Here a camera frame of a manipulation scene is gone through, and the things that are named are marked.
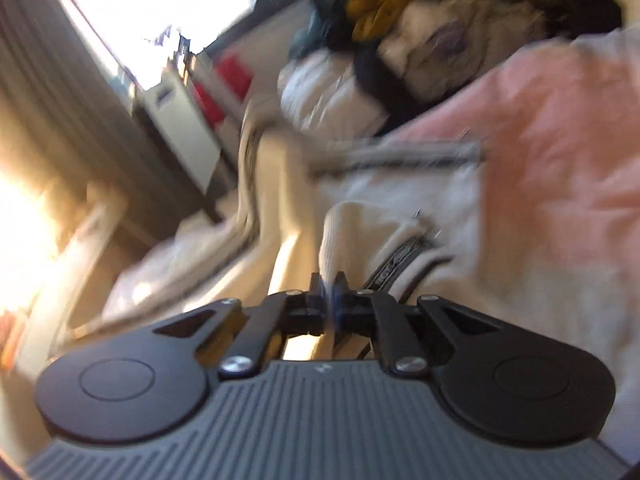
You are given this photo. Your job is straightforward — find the grey curtain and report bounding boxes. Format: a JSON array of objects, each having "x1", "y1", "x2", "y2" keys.
[{"x1": 0, "y1": 0, "x2": 221, "y2": 226}]

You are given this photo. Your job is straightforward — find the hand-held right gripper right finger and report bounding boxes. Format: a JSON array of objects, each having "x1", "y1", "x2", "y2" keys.
[{"x1": 335, "y1": 271, "x2": 502, "y2": 377}]

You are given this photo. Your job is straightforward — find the red cloth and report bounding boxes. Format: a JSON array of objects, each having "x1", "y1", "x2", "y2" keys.
[{"x1": 192, "y1": 55, "x2": 253, "y2": 126}]

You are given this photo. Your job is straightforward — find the yellow cloth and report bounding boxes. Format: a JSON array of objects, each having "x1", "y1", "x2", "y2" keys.
[{"x1": 345, "y1": 0, "x2": 413, "y2": 43}]

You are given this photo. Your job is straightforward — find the pink bed sheet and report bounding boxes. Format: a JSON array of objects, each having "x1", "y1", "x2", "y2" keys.
[{"x1": 385, "y1": 30, "x2": 640, "y2": 461}]

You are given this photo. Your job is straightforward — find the white printed cloth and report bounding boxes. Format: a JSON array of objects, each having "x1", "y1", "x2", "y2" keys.
[{"x1": 377, "y1": 0, "x2": 551, "y2": 101}]

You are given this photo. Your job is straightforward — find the window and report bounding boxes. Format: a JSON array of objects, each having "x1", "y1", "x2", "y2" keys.
[{"x1": 55, "y1": 0, "x2": 281, "y2": 91}]

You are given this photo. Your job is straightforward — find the white duvet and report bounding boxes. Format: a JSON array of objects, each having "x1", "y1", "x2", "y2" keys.
[{"x1": 277, "y1": 52, "x2": 391, "y2": 143}]

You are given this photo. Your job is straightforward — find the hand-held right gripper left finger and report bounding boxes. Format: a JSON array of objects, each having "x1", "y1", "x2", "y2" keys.
[{"x1": 152, "y1": 272, "x2": 332, "y2": 380}]

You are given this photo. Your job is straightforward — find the white folding rack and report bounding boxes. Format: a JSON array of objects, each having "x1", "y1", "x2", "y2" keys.
[{"x1": 135, "y1": 67, "x2": 236, "y2": 196}]

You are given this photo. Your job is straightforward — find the cream striped-trim sweater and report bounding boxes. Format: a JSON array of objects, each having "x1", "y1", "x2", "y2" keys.
[{"x1": 102, "y1": 105, "x2": 551, "y2": 361}]

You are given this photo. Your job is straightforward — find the dark cloth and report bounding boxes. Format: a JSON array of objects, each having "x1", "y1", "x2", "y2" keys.
[{"x1": 325, "y1": 10, "x2": 436, "y2": 131}]

